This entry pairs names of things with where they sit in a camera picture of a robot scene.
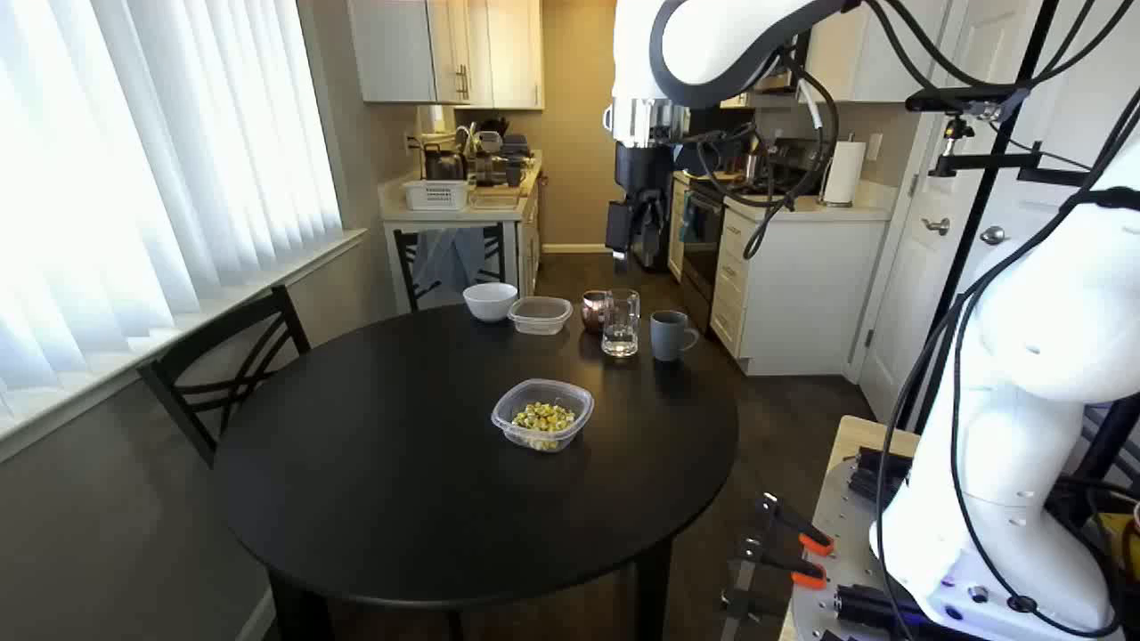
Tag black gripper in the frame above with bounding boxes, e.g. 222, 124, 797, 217
607, 145, 670, 264

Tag clear plastic bowl with food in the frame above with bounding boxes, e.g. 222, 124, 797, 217
492, 376, 595, 452

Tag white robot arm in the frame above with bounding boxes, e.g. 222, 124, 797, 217
608, 0, 1140, 641

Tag white ceramic bowl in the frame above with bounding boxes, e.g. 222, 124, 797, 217
464, 282, 518, 322

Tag clear glass jar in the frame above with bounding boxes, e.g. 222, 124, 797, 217
601, 288, 640, 360

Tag dark red cup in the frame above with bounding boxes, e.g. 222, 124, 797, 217
582, 288, 612, 333

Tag grey ceramic mug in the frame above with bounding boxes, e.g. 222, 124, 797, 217
650, 310, 699, 362

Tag empty clear plastic container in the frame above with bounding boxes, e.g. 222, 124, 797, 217
508, 294, 570, 333

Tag white kitchen base cabinet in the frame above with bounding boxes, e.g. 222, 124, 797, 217
713, 200, 887, 376

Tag white paper towel roll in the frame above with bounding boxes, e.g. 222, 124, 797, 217
824, 143, 867, 205

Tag clear tub on counter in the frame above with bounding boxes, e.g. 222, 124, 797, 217
404, 178, 469, 212

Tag black chair behind table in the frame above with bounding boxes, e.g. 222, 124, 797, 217
394, 225, 505, 310

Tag round black table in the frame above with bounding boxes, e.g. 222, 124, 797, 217
215, 305, 737, 641

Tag black tripod stand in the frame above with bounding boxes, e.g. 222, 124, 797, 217
887, 0, 1058, 430

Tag black chair by window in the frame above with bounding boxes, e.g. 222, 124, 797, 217
140, 286, 309, 462

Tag white door with knob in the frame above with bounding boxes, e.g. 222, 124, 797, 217
860, 0, 1140, 418

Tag white vertical blinds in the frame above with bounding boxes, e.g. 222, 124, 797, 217
0, 0, 343, 390

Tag white upper wall cabinets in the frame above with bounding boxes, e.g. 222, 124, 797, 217
350, 0, 545, 111

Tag orange handled clamp upper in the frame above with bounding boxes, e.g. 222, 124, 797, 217
758, 491, 832, 555

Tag orange handled clamp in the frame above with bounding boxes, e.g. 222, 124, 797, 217
745, 536, 827, 592
758, 491, 832, 555

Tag orange handled clamp lower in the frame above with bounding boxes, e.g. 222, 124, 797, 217
745, 536, 827, 592

